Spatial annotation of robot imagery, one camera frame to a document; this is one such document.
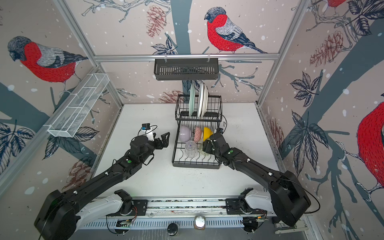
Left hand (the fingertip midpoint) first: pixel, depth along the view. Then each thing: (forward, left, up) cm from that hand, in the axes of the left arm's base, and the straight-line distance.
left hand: (162, 133), depth 79 cm
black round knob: (-41, -8, -10) cm, 43 cm away
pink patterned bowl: (+5, -19, -10) cm, 22 cm away
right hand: (-2, -24, -11) cm, 27 cm away
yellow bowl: (+6, -25, -10) cm, 28 cm away
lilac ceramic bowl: (+6, -11, -10) cm, 16 cm away
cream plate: (+11, -23, +14) cm, 29 cm away
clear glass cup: (-4, -15, -10) cm, 18 cm away
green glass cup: (-9, -22, -5) cm, 24 cm away
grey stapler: (-40, -58, -18) cm, 73 cm away
